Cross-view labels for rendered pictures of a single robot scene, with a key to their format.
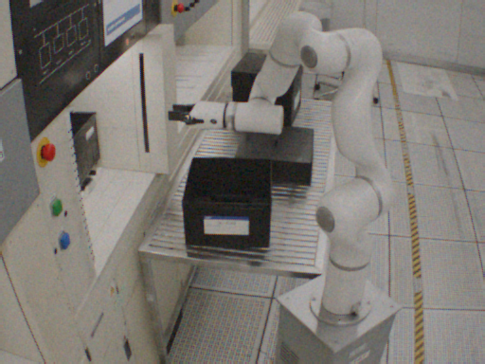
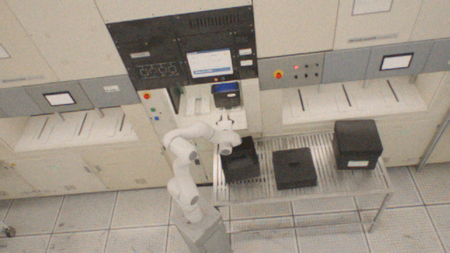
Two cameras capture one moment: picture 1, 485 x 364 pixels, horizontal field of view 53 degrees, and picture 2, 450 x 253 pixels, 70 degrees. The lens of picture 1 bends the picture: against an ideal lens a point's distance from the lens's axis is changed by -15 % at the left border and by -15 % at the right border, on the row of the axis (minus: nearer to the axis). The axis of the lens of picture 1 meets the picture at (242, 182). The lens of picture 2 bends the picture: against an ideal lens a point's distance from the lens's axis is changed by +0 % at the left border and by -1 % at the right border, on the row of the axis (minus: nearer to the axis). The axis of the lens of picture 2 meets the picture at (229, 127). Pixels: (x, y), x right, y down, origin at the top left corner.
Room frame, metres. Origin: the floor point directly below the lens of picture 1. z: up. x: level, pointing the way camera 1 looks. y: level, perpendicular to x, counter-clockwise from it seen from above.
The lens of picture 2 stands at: (1.41, -1.41, 2.93)
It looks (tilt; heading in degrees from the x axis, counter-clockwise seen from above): 49 degrees down; 86
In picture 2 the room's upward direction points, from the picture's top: 11 degrees counter-clockwise
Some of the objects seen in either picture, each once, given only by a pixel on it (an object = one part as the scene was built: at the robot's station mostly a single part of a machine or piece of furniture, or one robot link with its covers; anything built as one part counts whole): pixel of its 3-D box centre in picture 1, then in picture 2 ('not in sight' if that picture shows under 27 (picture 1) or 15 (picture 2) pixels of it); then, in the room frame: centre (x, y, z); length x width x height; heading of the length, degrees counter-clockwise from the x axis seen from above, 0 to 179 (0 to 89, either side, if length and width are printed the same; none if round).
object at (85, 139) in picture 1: (61, 141); (226, 88); (1.58, 0.63, 1.06); 0.24 x 0.20 x 0.32; 170
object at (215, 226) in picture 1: (228, 201); (238, 159); (1.53, 0.04, 0.85); 0.28 x 0.28 x 0.17; 88
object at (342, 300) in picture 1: (345, 281); (192, 210); (1.12, -0.29, 0.85); 0.19 x 0.19 x 0.18
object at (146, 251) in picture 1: (259, 234); (294, 188); (1.96, -0.07, 0.38); 1.30 x 0.60 x 0.76; 169
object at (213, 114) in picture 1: (211, 114); (225, 128); (1.48, 0.09, 1.19); 0.11 x 0.10 x 0.07; 79
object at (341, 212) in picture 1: (347, 226); (182, 192); (1.10, -0.26, 1.07); 0.19 x 0.12 x 0.24; 126
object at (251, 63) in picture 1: (268, 87); (355, 145); (2.40, -0.12, 0.89); 0.29 x 0.29 x 0.25; 75
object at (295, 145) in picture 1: (276, 149); (293, 166); (1.92, -0.13, 0.83); 0.29 x 0.29 x 0.13; 81
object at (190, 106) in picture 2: not in sight; (198, 105); (1.32, 0.68, 0.89); 0.22 x 0.21 x 0.04; 79
